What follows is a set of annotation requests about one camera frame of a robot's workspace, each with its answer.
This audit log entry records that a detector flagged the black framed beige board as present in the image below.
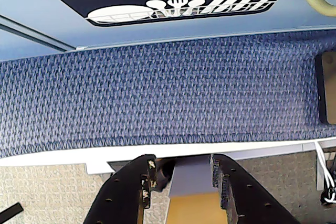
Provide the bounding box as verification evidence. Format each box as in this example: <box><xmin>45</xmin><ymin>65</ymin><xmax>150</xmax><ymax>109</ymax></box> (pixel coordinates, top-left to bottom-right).
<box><xmin>314</xmin><ymin>52</ymin><xmax>336</xmax><ymax>124</ymax></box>

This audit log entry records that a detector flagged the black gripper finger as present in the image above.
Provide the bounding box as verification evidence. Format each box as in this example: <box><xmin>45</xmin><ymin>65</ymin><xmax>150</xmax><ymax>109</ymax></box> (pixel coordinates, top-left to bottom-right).
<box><xmin>83</xmin><ymin>154</ymin><xmax>158</xmax><ymax>224</ymax></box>
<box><xmin>209</xmin><ymin>153</ymin><xmax>300</xmax><ymax>224</ymax></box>

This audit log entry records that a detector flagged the light blue cabinet panel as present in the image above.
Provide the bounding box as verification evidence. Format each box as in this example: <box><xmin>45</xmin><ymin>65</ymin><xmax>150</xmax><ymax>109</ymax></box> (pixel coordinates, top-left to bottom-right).
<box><xmin>0</xmin><ymin>0</ymin><xmax>336</xmax><ymax>61</ymax></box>

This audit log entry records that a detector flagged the black flat strip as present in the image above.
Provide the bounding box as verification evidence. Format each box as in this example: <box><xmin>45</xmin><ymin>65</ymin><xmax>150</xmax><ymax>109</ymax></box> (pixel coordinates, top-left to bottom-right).
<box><xmin>0</xmin><ymin>202</ymin><xmax>24</xmax><ymax>220</ymax></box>

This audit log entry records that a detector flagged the white shelf edge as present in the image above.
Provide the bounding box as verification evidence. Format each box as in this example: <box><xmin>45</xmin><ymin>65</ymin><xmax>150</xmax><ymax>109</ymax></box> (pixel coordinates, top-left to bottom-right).
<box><xmin>0</xmin><ymin>136</ymin><xmax>336</xmax><ymax>175</ymax></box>

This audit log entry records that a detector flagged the grey and wood block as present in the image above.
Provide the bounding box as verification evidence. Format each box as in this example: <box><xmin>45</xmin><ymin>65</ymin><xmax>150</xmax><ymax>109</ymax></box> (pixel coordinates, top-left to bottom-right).
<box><xmin>164</xmin><ymin>155</ymin><xmax>228</xmax><ymax>224</ymax></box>

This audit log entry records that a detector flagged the white cable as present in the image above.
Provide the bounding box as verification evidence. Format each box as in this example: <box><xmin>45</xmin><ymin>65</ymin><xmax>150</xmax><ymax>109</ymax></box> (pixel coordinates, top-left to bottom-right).
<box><xmin>313</xmin><ymin>141</ymin><xmax>336</xmax><ymax>205</ymax></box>

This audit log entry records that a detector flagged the blue woven mat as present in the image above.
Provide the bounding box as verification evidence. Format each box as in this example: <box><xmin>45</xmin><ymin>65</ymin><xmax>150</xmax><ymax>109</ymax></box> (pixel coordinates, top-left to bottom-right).
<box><xmin>0</xmin><ymin>28</ymin><xmax>336</xmax><ymax>159</ymax></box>

